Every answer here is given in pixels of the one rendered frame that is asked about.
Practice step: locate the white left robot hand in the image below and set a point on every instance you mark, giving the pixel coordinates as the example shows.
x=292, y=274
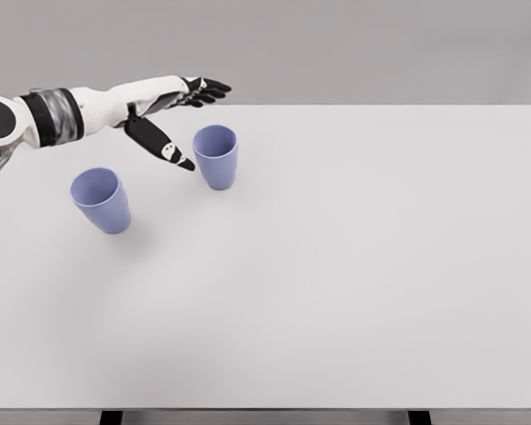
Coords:
x=152, y=95

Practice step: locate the lavender plastic cup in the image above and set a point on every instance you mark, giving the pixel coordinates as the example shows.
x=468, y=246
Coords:
x=102, y=201
x=217, y=157

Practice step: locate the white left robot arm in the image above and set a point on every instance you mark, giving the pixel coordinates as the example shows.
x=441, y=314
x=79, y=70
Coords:
x=48, y=116

